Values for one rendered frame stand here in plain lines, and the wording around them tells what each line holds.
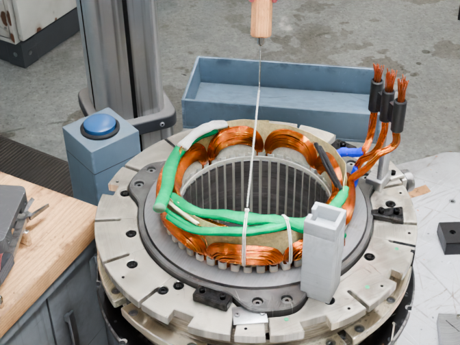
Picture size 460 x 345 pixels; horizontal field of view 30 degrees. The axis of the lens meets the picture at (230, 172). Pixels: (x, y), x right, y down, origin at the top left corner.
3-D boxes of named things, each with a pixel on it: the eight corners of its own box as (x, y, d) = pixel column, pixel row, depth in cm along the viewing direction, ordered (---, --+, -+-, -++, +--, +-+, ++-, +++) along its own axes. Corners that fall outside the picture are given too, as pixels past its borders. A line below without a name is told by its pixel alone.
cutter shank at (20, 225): (14, 259, 83) (13, 254, 83) (6, 259, 83) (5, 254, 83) (28, 218, 87) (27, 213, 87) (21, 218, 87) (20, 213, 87)
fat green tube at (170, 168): (164, 222, 78) (163, 207, 77) (127, 211, 79) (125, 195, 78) (231, 135, 88) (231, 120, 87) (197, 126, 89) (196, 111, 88)
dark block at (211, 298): (198, 290, 78) (198, 280, 77) (233, 302, 76) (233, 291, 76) (192, 300, 77) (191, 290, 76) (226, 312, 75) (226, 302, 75)
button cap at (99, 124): (122, 128, 108) (121, 122, 107) (94, 140, 106) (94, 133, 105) (105, 114, 110) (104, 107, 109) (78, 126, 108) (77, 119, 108)
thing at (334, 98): (365, 229, 130) (383, 68, 112) (362, 280, 122) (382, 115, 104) (203, 214, 133) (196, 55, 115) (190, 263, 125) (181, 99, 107)
